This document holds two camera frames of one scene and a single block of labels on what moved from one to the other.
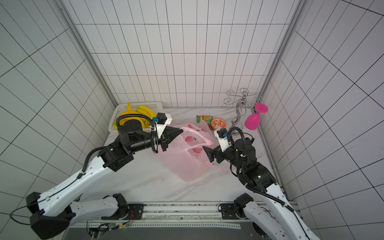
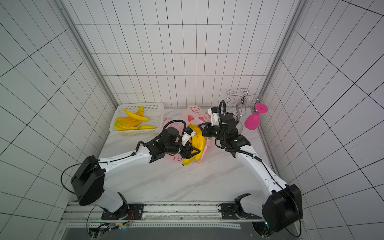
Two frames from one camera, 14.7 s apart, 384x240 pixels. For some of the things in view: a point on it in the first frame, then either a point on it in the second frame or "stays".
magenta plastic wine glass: [253, 120] stays
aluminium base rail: [175, 215] stays
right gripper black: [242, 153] -> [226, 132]
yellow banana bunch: [141, 110] -> [197, 142]
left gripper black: [173, 131] -> [185, 154]
